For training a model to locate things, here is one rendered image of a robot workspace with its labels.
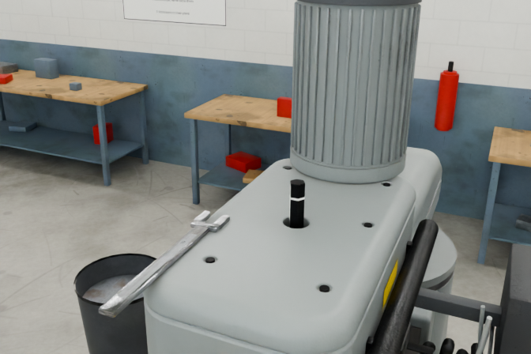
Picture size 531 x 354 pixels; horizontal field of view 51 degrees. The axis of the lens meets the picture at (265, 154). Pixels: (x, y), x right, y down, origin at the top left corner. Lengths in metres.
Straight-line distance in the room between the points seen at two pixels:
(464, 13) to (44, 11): 4.42
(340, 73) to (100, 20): 5.59
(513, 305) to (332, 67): 0.48
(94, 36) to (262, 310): 5.94
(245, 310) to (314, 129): 0.38
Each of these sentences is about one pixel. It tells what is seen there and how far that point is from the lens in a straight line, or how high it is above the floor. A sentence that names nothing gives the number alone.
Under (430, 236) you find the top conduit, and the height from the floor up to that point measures 1.80.
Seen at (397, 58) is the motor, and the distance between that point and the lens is 0.88.
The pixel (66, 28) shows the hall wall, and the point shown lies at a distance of 6.68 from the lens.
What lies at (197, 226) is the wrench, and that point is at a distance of 0.75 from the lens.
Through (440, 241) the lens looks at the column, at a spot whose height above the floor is 1.56.
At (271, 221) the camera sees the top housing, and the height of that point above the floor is 1.89.
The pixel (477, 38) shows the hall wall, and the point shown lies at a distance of 4.90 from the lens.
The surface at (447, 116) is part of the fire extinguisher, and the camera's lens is 4.90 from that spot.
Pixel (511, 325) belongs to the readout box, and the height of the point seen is 1.68.
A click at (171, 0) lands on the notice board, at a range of 5.80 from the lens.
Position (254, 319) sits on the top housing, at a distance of 0.60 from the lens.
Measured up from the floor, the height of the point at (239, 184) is 0.23.
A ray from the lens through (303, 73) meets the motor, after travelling 0.90.
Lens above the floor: 2.25
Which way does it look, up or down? 20 degrees down
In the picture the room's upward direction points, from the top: 1 degrees clockwise
